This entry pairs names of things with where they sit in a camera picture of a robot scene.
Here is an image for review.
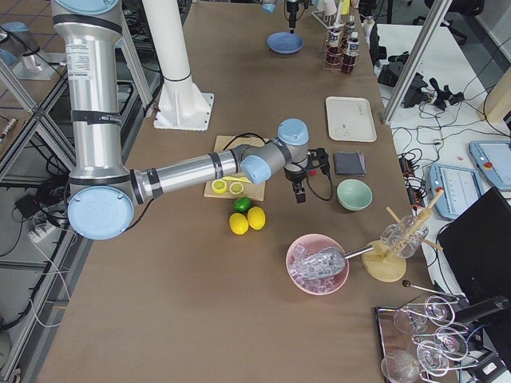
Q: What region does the green bowl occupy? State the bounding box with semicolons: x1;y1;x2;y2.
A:
336;179;373;211

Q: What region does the cream rabbit tray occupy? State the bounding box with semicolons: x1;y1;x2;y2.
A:
325;96;377;143

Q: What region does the yellow lemon lower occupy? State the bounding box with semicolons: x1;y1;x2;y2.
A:
228;212;249;235

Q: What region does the lemon half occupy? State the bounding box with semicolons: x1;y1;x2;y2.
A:
211;179;228;194
228;181;244;195

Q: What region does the tea bottle back right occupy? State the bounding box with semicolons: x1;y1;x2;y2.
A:
344;15;355;39

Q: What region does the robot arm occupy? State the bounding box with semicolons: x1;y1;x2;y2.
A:
52;1;310;240
259;0;299;34

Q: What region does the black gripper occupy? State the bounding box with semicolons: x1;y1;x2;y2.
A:
284;164;308;203
284;0;299;34

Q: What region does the blue teach pendant far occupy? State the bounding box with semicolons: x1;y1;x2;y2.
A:
469;140;511;192

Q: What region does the green lime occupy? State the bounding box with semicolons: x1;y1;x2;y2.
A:
233;197;252;212

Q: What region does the blue plastic plate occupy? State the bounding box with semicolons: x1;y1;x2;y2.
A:
267;32;303;55

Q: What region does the glass mug on stand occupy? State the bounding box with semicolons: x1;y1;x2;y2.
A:
380;215;429;259

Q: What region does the wooden mug tree stand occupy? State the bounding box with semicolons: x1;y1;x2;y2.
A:
362;189;444;282

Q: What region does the lemon half upper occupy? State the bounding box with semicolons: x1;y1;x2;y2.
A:
228;181;244;195

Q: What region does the copper wire bottle rack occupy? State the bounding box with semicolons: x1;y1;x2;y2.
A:
323;22;360;74

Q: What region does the lemon half lower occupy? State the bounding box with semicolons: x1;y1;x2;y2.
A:
211;179;228;194

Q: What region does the yellow lemon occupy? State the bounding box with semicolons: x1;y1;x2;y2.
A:
228;212;249;235
247;207;266;230

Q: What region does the aluminium frame post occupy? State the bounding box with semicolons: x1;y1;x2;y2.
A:
382;0;452;126

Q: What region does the yellow plastic knife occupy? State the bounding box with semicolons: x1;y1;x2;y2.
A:
222;176;252;184

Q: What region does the grey folded cloth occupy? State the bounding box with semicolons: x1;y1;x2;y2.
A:
334;152;366;176

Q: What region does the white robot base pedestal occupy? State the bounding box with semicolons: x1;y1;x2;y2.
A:
143;0;214;132

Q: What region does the blue teach pendant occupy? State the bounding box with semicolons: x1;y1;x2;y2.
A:
429;164;484;219
469;140;511;192

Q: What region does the pink bowl of ice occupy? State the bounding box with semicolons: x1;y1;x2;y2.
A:
286;234;350;295

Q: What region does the wooden cutting board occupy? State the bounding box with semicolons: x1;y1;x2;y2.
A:
204;135;266;201

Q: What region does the wire glass rack tray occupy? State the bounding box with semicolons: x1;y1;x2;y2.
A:
374;278;504;383

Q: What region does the steel ice scoop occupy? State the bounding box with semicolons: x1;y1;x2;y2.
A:
315;244;374;278

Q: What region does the tea bottle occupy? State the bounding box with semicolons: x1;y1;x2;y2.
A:
341;32;359;74
325;23;343;69
344;15;355;39

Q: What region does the blue teach pendant near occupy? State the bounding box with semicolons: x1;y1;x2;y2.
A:
429;164;484;219

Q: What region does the tea bottle back left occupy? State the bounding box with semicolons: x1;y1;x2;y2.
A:
341;32;359;74

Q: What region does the yellow lemon upper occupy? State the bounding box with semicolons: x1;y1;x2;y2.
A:
247;207;266;230

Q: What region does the black laptop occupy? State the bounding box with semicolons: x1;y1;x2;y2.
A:
435;185;511;324

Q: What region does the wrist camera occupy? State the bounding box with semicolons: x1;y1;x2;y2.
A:
307;148;331;176

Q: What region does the tea bottle front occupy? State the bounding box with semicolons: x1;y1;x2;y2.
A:
325;23;343;69

